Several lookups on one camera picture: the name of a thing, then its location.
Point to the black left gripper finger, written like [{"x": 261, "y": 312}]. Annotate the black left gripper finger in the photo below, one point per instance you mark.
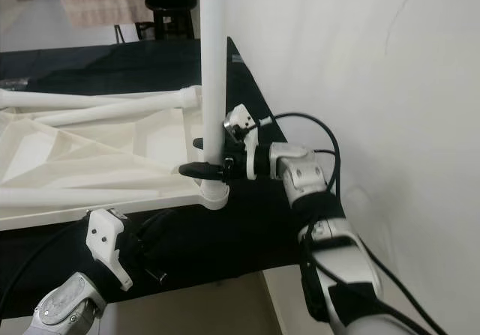
[{"x": 159, "y": 224}]

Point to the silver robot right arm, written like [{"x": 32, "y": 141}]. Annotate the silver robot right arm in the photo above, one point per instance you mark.
[{"x": 300, "y": 170}]

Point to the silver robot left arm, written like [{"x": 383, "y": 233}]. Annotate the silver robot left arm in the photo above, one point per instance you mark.
[{"x": 67, "y": 312}]

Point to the white plastic table top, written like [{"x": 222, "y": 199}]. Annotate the white plastic table top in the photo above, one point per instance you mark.
[{"x": 165, "y": 144}]

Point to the black tablecloth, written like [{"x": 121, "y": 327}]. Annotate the black tablecloth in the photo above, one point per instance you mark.
[{"x": 217, "y": 230}]

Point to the black round stool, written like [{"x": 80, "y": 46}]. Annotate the black round stool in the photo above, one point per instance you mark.
[{"x": 169, "y": 5}]

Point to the beige cloth covered table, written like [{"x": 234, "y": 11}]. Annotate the beige cloth covered table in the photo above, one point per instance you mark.
[{"x": 97, "y": 5}]

